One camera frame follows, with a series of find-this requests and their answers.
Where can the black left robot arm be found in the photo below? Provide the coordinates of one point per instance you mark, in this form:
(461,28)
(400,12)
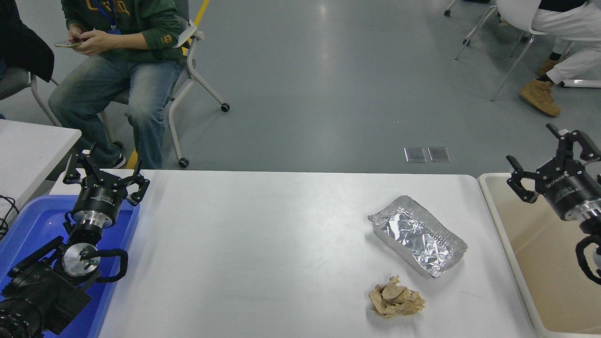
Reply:
(37,291)

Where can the silver foil tray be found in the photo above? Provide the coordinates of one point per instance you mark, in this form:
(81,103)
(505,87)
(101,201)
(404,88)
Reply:
(418,234)

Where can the large pale plastic bin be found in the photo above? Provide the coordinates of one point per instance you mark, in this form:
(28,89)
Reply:
(540,263)

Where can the person's left hand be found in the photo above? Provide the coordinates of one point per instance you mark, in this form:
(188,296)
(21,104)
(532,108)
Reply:
(94,44)

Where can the smartphone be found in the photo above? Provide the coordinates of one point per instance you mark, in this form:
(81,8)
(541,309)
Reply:
(62,45)

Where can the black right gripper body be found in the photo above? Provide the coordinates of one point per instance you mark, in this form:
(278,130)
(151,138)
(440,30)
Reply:
(573,190)

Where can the blue plastic tray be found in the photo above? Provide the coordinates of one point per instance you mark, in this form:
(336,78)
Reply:
(33,225)

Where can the crumpled tan paper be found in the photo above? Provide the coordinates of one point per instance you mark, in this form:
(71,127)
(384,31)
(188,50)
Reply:
(396,300)

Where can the person's right hand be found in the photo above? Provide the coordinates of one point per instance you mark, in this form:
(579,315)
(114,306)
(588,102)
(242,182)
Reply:
(80,32)

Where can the white chair with metal legs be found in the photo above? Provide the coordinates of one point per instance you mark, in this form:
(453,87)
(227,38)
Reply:
(516,14)

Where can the grey chair with white frame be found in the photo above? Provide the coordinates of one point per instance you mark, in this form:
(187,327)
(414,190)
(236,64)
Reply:
(14,82)

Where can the white side table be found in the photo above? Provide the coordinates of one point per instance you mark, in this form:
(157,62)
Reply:
(28,155)

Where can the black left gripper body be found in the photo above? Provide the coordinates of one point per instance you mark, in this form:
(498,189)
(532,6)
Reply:
(96,199)

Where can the chair leg with castor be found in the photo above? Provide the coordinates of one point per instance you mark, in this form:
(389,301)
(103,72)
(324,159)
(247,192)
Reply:
(447,12)

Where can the grey chair with castors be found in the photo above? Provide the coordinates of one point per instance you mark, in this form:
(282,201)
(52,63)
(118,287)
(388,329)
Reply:
(190,63)

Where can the person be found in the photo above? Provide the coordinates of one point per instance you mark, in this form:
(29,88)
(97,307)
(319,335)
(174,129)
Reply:
(577,23)
(23,42)
(141,89)

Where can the silver floor outlet cover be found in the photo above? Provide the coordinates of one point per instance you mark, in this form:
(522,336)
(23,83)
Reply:
(415,154)
(439,154)

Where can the white bar on floor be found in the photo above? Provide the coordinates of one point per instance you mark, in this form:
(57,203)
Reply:
(582,84)

